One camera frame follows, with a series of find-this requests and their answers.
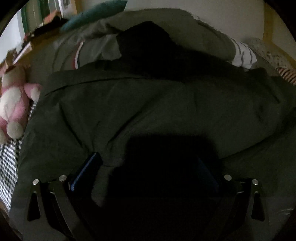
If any white dotted pillow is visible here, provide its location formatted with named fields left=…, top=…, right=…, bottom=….
left=245, top=38, right=293, bottom=69

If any dark green large jacket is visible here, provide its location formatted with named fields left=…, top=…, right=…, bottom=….
left=9, top=21, right=296, bottom=241

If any red striped Hello Kitty pillow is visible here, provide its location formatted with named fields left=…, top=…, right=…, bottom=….
left=276, top=67, right=296, bottom=85

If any clothes pile by window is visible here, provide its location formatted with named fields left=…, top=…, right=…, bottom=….
left=1, top=11, right=68, bottom=64

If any grey striped duvet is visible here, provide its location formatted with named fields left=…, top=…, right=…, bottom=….
left=29, top=9, right=257, bottom=83

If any wooden bunk bed frame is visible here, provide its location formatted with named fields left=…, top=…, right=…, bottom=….
left=262, top=1, right=295, bottom=62

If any teal pillow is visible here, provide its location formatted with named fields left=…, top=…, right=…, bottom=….
left=60, top=1, right=127, bottom=32

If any black white checkered bedsheet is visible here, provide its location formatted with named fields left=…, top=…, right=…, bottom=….
left=0, top=101, right=38, bottom=212

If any pink white plush toy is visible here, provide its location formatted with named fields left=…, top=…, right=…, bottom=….
left=1, top=65, right=41, bottom=144

